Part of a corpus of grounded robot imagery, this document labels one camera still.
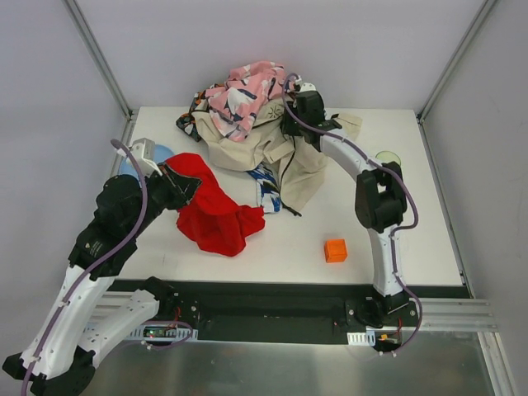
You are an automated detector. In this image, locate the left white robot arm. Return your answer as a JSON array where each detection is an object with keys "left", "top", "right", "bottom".
[{"left": 2, "top": 163, "right": 201, "bottom": 395}]

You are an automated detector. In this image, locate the light blue plate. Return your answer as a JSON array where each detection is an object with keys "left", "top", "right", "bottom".
[{"left": 118, "top": 144, "right": 174, "bottom": 179}]

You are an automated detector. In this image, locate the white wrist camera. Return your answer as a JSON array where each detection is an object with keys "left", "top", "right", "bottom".
[
  {"left": 116, "top": 138, "right": 162, "bottom": 176},
  {"left": 292, "top": 78, "right": 317, "bottom": 93}
]

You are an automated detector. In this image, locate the dark floral cloth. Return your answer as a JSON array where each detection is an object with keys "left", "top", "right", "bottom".
[{"left": 175, "top": 87, "right": 215, "bottom": 142}]

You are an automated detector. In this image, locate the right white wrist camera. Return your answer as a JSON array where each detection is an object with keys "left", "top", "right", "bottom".
[{"left": 292, "top": 78, "right": 317, "bottom": 93}]

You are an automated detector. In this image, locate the red cloth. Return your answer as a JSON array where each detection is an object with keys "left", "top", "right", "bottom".
[{"left": 166, "top": 153, "right": 266, "bottom": 257}]

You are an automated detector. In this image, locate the beige jacket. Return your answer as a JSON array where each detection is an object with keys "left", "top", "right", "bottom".
[{"left": 192, "top": 97, "right": 364, "bottom": 217}]

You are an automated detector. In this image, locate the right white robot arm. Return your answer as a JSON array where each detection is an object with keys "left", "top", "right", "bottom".
[{"left": 282, "top": 90, "right": 417, "bottom": 314}]

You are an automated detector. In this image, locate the blue white patterned cloth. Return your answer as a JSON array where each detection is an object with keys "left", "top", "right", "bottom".
[{"left": 247, "top": 163, "right": 282, "bottom": 214}]

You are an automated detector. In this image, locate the left aluminium frame post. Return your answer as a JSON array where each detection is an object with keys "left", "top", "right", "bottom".
[{"left": 62, "top": 0, "right": 134, "bottom": 120}]

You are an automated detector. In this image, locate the orange cube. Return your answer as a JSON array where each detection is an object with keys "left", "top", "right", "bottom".
[{"left": 323, "top": 238, "right": 348, "bottom": 263}]

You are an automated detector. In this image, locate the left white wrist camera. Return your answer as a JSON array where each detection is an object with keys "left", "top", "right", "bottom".
[{"left": 116, "top": 138, "right": 162, "bottom": 176}]

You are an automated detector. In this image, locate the pink patterned cloth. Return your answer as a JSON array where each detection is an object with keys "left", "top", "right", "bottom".
[{"left": 205, "top": 61, "right": 286, "bottom": 142}]

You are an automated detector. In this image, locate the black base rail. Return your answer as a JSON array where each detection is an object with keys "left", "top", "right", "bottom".
[{"left": 123, "top": 278, "right": 417, "bottom": 344}]

